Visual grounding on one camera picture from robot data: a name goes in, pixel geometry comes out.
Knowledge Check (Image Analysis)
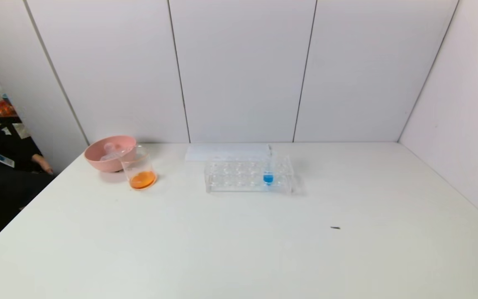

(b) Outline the clear acrylic test tube rack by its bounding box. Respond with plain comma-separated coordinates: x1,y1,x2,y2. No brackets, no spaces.
205,154,295,194

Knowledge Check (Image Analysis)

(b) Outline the clear glass beaker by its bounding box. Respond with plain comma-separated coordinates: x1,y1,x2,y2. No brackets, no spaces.
119,145,159,191

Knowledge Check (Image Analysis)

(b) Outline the pink plastic bowl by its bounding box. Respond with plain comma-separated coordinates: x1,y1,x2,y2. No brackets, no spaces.
84,135,137,173

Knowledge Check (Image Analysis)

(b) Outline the test tube with red pigment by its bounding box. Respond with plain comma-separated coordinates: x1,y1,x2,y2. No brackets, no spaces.
104,142,134,155

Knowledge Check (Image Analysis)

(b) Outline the bystander bare hand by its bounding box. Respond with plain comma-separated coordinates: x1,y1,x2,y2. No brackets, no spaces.
32,154,54,175

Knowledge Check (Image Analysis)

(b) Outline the white paper sheet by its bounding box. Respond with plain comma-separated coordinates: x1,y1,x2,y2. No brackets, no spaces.
185,144,273,162

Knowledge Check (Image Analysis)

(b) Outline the white paper slip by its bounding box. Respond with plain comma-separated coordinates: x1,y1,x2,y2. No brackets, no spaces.
13,123,31,140

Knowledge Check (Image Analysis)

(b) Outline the test tube with blue pigment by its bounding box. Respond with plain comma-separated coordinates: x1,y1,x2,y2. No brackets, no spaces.
263,150,276,186

